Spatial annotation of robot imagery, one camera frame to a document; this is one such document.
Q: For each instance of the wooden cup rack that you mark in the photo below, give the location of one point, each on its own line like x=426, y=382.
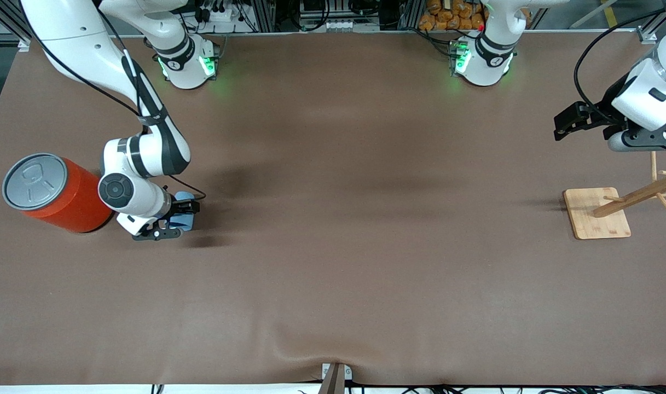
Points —
x=595, y=219

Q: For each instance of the aluminium frame post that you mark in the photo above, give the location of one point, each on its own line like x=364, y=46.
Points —
x=262, y=13
x=410, y=13

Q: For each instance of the orange snack bag pile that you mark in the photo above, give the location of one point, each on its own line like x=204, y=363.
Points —
x=447, y=16

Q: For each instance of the light blue plastic cup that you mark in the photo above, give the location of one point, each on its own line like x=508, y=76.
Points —
x=184, y=221

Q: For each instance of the grey metal bracket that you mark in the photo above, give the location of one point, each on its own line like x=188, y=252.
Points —
x=347, y=372

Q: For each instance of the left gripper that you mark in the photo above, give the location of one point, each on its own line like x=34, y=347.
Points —
x=602, y=112

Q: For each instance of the brown post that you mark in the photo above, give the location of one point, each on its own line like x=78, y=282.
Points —
x=332, y=383

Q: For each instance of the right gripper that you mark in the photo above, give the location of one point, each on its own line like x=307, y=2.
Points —
x=180, y=208

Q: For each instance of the white power strip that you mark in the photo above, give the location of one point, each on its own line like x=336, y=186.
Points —
x=218, y=13

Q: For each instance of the brown table mat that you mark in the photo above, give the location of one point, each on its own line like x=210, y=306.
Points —
x=332, y=219

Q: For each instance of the orange can-shaped container grey lid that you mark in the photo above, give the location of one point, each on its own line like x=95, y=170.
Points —
x=64, y=202

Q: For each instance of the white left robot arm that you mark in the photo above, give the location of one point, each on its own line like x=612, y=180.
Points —
x=486, y=60

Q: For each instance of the white terminal block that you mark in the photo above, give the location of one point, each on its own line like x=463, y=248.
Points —
x=343, y=24

